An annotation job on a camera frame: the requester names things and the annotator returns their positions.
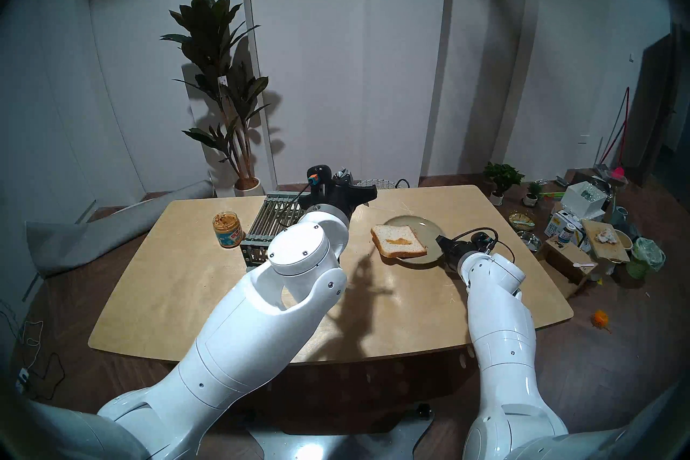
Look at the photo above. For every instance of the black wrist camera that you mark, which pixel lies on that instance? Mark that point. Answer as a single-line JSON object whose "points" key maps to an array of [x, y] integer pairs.
{"points": [[487, 240], [318, 174]]}

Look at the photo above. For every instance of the tall potted leafy plant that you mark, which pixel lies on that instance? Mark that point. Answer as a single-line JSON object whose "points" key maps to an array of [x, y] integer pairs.
{"points": [[210, 33]]}

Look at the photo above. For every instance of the white printed carton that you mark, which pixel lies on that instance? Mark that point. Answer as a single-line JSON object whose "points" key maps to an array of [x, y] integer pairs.
{"points": [[558, 224]]}

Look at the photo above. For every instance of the rolled grey mat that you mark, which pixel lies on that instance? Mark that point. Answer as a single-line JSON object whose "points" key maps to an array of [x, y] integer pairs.
{"points": [[81, 243]]}

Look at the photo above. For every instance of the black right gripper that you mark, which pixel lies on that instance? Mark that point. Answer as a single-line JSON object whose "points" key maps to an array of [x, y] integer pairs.
{"points": [[452, 250]]}

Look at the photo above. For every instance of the wooden cutting board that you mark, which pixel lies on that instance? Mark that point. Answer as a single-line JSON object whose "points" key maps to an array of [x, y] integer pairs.
{"points": [[595, 243]]}

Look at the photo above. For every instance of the brown cardboard box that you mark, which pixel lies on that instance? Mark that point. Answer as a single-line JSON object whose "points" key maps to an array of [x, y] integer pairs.
{"points": [[563, 255]]}

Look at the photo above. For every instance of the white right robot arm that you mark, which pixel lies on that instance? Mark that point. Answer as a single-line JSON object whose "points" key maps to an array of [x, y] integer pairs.
{"points": [[501, 346]]}

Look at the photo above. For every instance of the white cardboard box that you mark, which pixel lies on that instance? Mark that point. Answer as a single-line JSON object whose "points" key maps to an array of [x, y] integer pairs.
{"points": [[579, 200]]}

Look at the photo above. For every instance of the small bushy potted plant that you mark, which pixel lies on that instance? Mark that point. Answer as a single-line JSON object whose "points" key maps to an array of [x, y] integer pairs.
{"points": [[501, 176]]}

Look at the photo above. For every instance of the tiny potted plant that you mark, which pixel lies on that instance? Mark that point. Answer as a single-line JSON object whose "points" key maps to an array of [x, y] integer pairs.
{"points": [[531, 199]]}

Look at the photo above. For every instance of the pale green ceramic plate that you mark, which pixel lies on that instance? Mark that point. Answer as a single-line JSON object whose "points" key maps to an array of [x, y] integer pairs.
{"points": [[426, 227]]}

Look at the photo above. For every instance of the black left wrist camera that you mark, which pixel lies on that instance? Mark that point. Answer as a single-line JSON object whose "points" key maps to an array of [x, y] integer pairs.
{"points": [[318, 174]]}

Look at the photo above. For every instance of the open peanut butter jar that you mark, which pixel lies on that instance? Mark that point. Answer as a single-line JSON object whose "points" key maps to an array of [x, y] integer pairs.
{"points": [[227, 232]]}

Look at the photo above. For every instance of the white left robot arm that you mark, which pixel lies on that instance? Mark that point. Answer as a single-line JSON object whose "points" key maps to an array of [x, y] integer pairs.
{"points": [[242, 346]]}

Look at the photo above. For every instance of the white wicker basket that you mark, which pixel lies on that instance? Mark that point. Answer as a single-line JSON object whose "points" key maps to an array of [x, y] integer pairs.
{"points": [[385, 185]]}

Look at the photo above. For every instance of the green plastic bag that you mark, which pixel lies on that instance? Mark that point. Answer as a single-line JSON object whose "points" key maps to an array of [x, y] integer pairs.
{"points": [[644, 254]]}

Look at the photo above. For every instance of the white bread slice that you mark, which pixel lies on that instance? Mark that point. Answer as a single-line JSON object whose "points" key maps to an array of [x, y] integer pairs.
{"points": [[399, 240]]}

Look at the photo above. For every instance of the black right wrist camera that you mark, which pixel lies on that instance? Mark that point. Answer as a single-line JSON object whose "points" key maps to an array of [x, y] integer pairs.
{"points": [[487, 240]]}

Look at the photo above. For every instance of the teal cup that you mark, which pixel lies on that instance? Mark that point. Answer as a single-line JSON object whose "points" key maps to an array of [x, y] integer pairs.
{"points": [[619, 216]]}

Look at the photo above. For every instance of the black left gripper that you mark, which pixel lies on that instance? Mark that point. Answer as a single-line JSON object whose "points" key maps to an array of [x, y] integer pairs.
{"points": [[331, 197]]}

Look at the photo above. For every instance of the grey metal dish rack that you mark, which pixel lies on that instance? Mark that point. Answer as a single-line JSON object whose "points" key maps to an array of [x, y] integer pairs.
{"points": [[269, 219]]}

